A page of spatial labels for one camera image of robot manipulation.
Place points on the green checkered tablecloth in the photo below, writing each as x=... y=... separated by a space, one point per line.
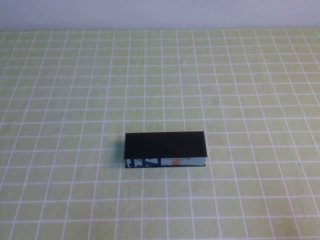
x=75 y=100

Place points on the black printed glasses case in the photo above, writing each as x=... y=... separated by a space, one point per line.
x=165 y=146

